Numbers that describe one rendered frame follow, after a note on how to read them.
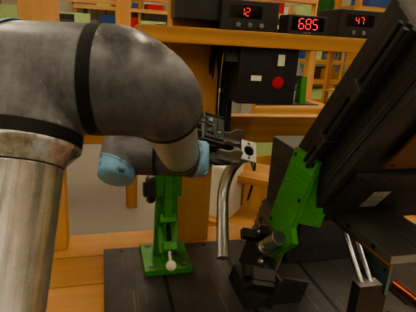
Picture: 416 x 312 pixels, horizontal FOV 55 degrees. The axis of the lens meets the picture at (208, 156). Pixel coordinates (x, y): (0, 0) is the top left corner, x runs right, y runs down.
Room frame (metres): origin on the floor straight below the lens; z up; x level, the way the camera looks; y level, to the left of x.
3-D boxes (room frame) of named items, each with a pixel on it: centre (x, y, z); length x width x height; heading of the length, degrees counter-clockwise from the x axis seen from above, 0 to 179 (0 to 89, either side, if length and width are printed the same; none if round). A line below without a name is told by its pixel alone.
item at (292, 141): (1.14, -0.36, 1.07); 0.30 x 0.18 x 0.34; 105
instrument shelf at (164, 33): (1.23, -0.23, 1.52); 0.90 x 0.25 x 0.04; 105
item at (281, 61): (1.15, -0.13, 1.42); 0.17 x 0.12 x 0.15; 105
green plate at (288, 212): (0.90, -0.24, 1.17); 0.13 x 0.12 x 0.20; 105
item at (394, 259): (0.90, -0.40, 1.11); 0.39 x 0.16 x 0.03; 15
